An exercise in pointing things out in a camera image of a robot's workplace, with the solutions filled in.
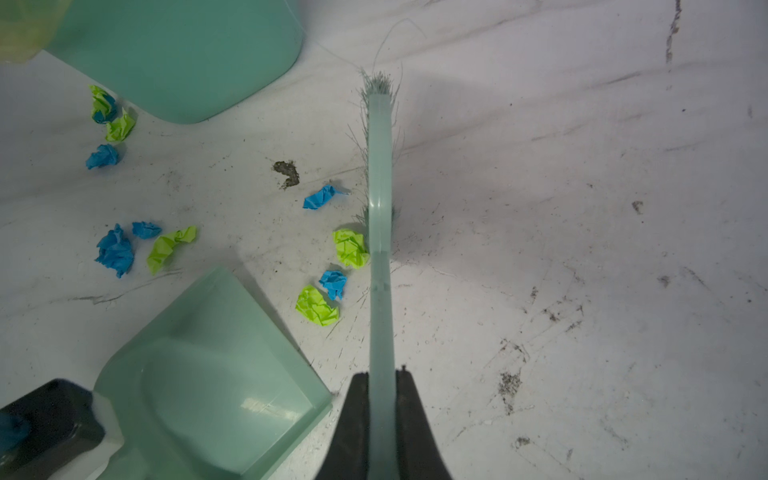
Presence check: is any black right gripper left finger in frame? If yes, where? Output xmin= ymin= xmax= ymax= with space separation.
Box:
xmin=315 ymin=373 xmax=369 ymax=480

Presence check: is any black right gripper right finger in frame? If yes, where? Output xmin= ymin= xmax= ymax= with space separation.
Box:
xmin=396 ymin=368 xmax=452 ymax=480

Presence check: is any green plastic dustpan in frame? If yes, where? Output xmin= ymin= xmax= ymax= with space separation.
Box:
xmin=95 ymin=267 xmax=332 ymax=479

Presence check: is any green hand brush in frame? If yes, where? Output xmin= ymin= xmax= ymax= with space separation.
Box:
xmin=353 ymin=72 xmax=400 ymax=479

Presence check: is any lime green paper scrap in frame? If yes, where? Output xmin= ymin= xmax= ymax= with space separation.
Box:
xmin=293 ymin=182 xmax=372 ymax=328

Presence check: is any green plastic trash bin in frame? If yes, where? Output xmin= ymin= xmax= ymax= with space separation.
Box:
xmin=46 ymin=0 xmax=304 ymax=124

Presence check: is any green and blue paper scrap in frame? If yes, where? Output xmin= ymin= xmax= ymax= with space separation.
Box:
xmin=85 ymin=85 xmax=136 ymax=170

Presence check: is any yellow-green bin liner bag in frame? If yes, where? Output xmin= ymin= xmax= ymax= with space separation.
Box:
xmin=0 ymin=0 xmax=72 ymax=64

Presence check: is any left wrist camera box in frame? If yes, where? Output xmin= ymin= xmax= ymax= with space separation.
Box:
xmin=1 ymin=379 xmax=105 ymax=479

